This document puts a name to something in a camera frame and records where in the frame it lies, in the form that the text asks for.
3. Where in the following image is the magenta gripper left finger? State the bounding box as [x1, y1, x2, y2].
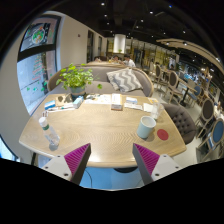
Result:
[64, 143, 91, 185]

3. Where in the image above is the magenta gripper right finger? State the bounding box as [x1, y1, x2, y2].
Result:
[132, 143, 160, 185]

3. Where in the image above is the clear plastic water bottle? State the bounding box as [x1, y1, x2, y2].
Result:
[39, 117, 60, 147]

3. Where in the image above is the red round coaster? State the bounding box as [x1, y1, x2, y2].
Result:
[157, 129, 169, 140]

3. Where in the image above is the light blue paper cup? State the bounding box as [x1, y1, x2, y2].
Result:
[137, 116, 156, 139]

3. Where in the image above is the clear drinking glass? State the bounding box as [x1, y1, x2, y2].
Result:
[151, 103, 164, 120]

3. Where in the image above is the dark tufted grey chair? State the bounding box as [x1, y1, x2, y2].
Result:
[163, 103, 196, 144]

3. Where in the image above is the blue small box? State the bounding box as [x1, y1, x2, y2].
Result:
[73, 96, 84, 109]

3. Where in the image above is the blue white tissue pack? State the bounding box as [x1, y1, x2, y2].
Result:
[44, 100, 56, 110]

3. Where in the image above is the white paper menu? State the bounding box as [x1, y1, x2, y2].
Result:
[84, 94, 111, 104]

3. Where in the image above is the small card stand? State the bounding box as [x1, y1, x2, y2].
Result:
[111, 93, 122, 110]

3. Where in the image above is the wooden chair blue seat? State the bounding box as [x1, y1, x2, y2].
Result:
[196, 118, 224, 163]

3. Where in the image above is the grey upholstered sofa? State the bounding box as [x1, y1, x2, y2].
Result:
[47, 62, 154, 97]

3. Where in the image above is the green potted plant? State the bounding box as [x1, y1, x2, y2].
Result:
[56, 63, 97, 99]

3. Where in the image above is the grey chevron cushion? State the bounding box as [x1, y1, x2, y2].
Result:
[107, 68, 142, 93]

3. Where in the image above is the wooden oval back chair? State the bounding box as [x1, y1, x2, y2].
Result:
[195, 98, 214, 137]

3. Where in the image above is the person in white shirt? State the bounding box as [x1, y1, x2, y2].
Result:
[123, 54, 135, 67]

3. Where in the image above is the white round pillar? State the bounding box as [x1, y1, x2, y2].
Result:
[113, 34, 126, 54]

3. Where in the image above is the window poster with food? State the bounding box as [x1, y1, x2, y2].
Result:
[20, 16, 60, 52]

